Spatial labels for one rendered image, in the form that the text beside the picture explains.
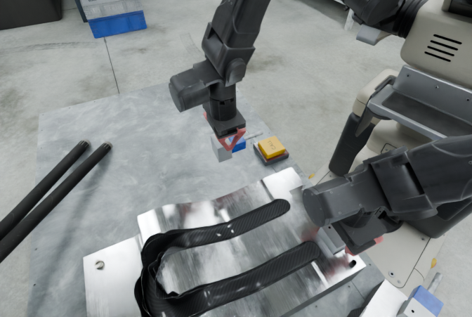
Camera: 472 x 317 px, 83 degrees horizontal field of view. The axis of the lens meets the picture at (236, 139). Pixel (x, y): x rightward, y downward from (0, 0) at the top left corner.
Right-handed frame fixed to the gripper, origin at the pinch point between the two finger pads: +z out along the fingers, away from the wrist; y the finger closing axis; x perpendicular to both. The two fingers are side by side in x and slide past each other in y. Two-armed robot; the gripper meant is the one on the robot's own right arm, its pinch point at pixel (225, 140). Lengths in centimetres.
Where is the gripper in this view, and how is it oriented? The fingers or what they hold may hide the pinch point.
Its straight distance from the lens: 65.2
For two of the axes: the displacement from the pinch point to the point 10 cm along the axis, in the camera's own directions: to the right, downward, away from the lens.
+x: 9.1, -3.2, 2.7
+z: 0.2, 6.7, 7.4
